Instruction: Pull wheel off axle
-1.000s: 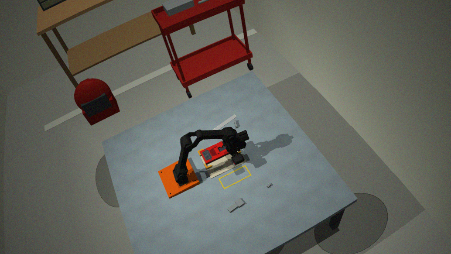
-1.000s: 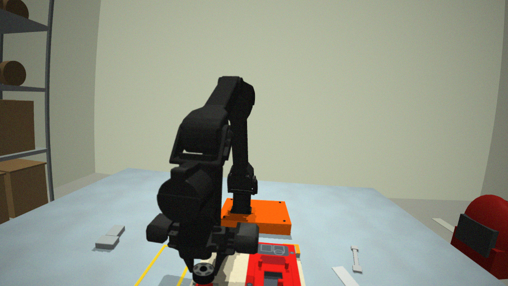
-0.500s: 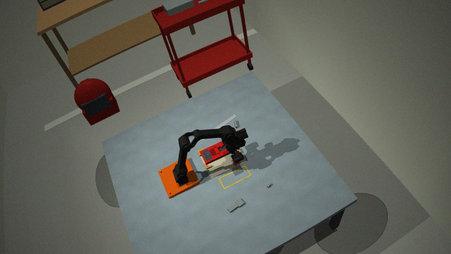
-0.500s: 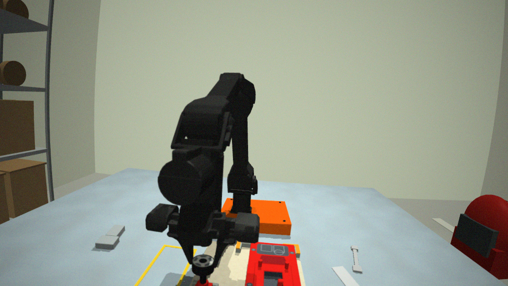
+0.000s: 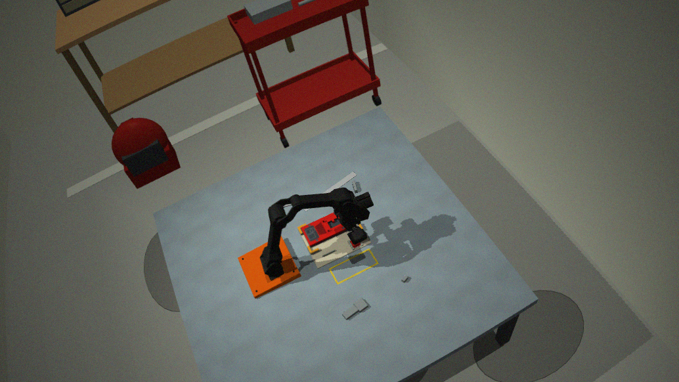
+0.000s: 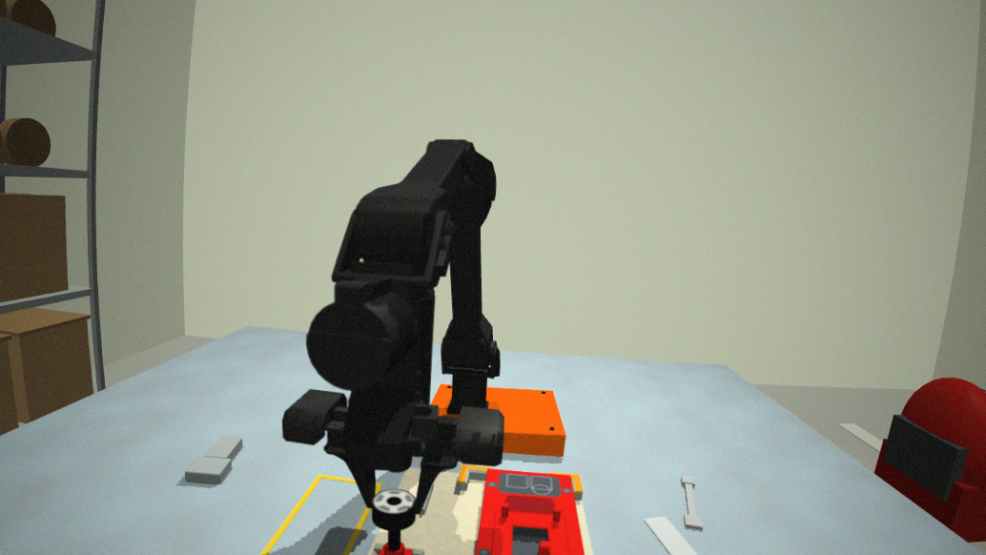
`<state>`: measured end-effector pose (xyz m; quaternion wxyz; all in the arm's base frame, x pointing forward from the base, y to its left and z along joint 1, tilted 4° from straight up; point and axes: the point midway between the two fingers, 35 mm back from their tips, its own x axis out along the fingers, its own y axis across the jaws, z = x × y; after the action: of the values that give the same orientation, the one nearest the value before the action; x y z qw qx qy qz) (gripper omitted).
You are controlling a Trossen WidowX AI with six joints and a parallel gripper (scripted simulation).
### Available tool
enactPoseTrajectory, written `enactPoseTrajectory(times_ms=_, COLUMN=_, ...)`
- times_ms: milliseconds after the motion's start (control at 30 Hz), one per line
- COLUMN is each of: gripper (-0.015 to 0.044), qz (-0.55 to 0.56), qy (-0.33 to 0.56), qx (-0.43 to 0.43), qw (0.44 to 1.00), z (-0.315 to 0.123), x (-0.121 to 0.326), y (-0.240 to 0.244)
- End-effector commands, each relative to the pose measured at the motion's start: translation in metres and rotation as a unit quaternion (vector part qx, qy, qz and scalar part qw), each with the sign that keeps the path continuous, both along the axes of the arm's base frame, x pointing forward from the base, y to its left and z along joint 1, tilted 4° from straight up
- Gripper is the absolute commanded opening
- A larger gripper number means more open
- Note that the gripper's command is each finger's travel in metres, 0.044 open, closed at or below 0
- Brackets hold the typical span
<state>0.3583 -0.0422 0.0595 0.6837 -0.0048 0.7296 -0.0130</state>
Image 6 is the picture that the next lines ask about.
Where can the yellow rectangular outline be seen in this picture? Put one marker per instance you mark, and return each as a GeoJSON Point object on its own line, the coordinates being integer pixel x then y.
{"type": "Point", "coordinates": [350, 545]}

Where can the grey and black toy wheel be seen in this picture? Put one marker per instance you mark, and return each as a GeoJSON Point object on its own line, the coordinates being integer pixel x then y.
{"type": "Point", "coordinates": [393, 509]}

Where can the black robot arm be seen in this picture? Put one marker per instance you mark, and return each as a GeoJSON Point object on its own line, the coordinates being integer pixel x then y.
{"type": "Point", "coordinates": [383, 309]}

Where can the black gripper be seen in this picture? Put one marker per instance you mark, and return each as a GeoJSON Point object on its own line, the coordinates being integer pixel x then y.
{"type": "Point", "coordinates": [476, 437]}

